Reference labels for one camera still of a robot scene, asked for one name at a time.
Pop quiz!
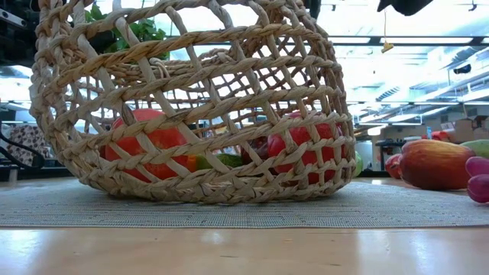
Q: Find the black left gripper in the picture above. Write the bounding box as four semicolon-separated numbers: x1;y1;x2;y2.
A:
0;0;38;66

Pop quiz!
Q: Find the red yellow apple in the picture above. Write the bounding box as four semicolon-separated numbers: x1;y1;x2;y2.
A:
398;138;478;191

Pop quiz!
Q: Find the small red apple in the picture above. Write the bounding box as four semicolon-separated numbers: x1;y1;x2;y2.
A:
384;152;403;180

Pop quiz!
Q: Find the green apple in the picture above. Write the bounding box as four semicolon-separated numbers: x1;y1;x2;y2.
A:
354;150;364;179

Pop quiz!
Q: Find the bright red apple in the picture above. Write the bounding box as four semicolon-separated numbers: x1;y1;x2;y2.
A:
266;110;347;186

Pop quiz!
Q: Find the red tomato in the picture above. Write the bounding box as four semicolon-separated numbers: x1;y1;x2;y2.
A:
99;108;196;183

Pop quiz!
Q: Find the orange fruit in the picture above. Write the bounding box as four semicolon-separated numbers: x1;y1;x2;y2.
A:
186;152;199;173

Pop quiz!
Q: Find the elongated green fruit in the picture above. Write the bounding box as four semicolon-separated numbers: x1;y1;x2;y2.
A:
196;152;245;171

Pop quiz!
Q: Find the woven wicker basket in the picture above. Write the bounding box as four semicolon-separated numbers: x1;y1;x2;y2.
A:
28;0;358;205

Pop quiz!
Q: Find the black framed ceiling light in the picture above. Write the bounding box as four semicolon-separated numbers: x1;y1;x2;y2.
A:
167;35;489;47

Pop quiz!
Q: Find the yellow hanging tag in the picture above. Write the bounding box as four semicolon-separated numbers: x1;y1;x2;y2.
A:
381;15;394;54

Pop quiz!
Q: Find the patterned fabric item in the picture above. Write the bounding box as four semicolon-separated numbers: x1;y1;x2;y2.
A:
5;124;53;167

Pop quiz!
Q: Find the green potted plant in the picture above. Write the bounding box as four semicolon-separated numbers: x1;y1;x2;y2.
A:
68;2;171;60

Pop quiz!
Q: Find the cardboard box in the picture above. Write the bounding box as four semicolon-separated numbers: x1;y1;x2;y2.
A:
452;118;477;143
473;114;489;141

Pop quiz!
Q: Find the black bin shelf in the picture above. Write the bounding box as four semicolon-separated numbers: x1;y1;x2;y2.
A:
375;139;408;172

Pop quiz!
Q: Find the white bin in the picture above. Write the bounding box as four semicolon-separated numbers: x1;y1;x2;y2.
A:
355;140;374;172

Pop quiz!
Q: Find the green pear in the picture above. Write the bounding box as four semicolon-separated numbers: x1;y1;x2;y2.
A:
460;138;489;160

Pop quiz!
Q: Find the purple grape bunch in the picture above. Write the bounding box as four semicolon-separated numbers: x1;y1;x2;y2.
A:
465;155;489;205

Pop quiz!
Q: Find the grey woven placemat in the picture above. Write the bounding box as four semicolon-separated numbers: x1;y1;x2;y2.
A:
0;176;489;229

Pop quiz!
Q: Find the black curved cable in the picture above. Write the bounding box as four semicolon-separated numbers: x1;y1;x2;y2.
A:
0;131;46;170

